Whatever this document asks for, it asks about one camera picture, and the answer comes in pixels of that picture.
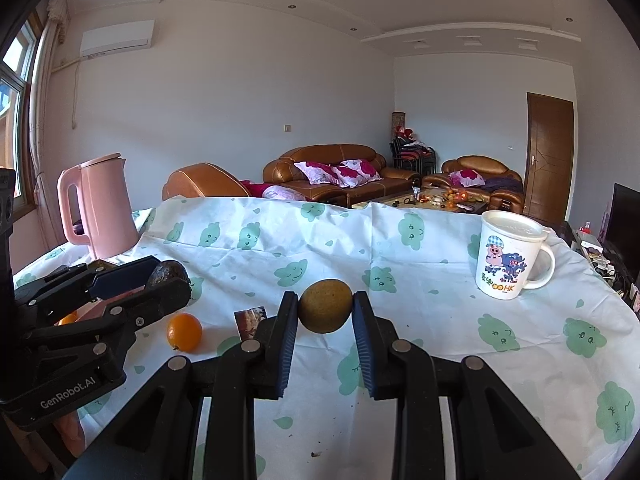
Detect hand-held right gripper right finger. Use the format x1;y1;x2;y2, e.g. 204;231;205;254
351;291;596;480

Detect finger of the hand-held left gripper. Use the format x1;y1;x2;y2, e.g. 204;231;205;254
14;255;162;322
30;280;192;357

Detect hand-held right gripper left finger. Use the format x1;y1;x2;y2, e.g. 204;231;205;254
65;291;301;480

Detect dark avocado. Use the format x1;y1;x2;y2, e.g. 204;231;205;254
145;260;192;308

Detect brown kiwi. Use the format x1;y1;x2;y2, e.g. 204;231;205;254
298;278;353;334

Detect small printed jar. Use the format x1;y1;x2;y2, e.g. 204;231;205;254
234;306;269;342

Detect pink electric kettle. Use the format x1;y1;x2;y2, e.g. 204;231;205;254
56;153;141;259

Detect white tablecloth with green clouds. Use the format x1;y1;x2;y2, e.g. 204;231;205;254
12;195;638;480

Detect brown leather armchair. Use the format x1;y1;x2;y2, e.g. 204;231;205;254
161;162;251;202

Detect pale pink cushion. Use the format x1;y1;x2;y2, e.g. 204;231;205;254
260;185;307;202

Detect cluttered coffee table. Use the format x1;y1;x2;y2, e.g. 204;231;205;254
350;187;488;212

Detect white cartoon mug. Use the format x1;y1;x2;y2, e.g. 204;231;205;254
474;211;557;301

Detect pink flowered pillow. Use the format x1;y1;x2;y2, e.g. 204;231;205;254
332;159;381;188
448;169;486;188
294;161;342;186

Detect long brown leather sofa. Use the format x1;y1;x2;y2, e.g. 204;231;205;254
262;144;422;208

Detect window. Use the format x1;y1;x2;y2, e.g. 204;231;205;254
0;10;41;211

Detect pale curtain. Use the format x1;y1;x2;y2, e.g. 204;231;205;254
30;0;72;252

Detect stacked dark chairs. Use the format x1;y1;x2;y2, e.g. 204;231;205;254
390;135;436;176

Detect purple blanket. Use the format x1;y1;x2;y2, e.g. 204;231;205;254
482;176;523;194

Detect short brown leather sofa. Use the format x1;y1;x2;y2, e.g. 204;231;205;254
422;155;525;213

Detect white air conditioner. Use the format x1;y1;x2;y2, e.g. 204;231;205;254
80;20;156;59

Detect brown wooden door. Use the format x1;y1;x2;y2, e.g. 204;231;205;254
526;92;575;223

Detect black television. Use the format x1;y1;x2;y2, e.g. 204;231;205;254
602;183;640;281

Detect tangle of cables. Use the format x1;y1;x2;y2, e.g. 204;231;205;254
575;230;640;313

